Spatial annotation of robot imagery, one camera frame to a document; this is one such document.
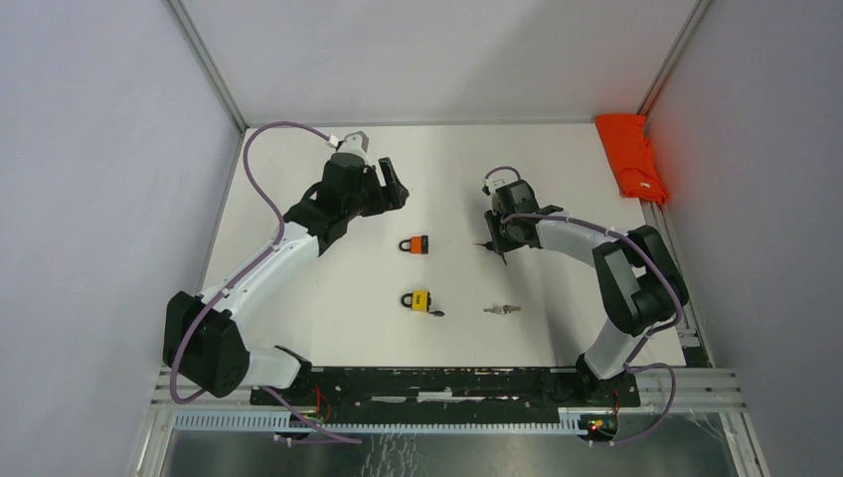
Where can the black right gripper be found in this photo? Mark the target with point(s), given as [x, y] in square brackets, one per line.
[500, 244]

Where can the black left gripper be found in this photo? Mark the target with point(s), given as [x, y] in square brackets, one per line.
[390, 197]

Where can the orange padlock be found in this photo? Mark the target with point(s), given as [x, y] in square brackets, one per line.
[415, 245]

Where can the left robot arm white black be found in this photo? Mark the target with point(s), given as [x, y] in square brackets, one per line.
[205, 337]

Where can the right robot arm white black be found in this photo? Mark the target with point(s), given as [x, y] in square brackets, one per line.
[641, 289]

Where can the silver key bunch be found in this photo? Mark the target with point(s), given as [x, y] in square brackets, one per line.
[503, 309]

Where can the yellow padlock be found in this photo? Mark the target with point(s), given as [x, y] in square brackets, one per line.
[420, 301]

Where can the orange folded cloth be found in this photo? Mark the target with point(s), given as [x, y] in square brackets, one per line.
[630, 157]

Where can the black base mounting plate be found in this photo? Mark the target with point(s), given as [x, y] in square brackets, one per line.
[367, 395]

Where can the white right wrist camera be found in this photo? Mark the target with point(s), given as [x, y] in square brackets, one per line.
[491, 185]

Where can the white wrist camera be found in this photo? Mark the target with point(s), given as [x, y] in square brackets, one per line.
[355, 143]
[491, 185]

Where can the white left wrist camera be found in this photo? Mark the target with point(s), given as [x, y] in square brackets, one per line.
[355, 143]

